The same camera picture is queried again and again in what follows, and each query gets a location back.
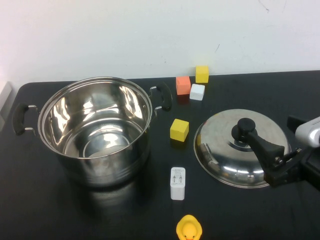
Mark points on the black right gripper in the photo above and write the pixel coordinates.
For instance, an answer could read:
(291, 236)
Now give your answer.
(307, 167)

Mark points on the steel lid with black knob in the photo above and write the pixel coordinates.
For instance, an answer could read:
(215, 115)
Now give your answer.
(225, 152)

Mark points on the white cube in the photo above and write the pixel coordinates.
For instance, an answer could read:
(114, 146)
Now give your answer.
(197, 92)

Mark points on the yellow cube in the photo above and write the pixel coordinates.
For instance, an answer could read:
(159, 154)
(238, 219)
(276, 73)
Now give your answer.
(178, 130)
(202, 74)

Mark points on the orange cube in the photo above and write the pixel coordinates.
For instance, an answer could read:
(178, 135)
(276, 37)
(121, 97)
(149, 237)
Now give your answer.
(183, 85)

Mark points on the white power adapter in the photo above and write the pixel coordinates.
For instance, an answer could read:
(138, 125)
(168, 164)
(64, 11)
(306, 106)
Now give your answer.
(178, 185)

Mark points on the yellow rubber duck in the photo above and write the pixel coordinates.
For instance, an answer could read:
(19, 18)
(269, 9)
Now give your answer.
(188, 227)

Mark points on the light grey side cabinet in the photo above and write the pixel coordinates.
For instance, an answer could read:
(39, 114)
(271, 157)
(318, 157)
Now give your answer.
(4, 105)

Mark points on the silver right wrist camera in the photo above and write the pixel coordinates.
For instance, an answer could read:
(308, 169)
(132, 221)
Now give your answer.
(308, 131)

